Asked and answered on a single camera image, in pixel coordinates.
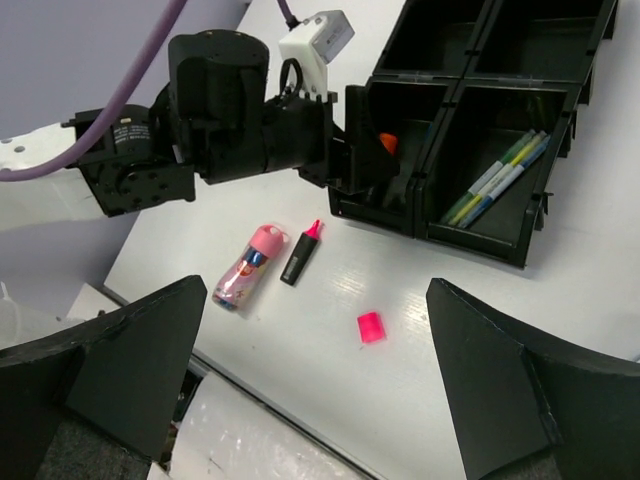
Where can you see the orange highlighter cap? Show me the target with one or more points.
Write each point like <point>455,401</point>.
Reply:
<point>390,142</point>

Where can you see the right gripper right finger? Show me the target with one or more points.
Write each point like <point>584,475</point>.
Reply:
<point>526,404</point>

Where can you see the blue slim pen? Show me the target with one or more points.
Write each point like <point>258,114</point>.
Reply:
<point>504,178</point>

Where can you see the pink highlighter cap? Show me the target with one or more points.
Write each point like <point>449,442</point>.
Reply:
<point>371,328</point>

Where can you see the pink bottle of pens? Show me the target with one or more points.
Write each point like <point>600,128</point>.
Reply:
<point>234,288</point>

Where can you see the pink tip black highlighter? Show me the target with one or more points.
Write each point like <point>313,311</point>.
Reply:
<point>302,253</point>

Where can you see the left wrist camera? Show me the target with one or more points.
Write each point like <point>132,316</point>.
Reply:
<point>314,44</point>

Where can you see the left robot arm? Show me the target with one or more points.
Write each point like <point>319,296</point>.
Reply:
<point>212,122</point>

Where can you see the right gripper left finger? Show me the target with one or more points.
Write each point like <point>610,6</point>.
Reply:
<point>95,401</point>

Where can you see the orange tip black highlighter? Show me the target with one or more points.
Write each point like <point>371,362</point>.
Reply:
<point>398,191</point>

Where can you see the black compartment tray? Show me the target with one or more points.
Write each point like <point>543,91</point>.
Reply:
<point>460,83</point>

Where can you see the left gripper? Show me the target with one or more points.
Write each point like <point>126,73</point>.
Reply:
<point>352,160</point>

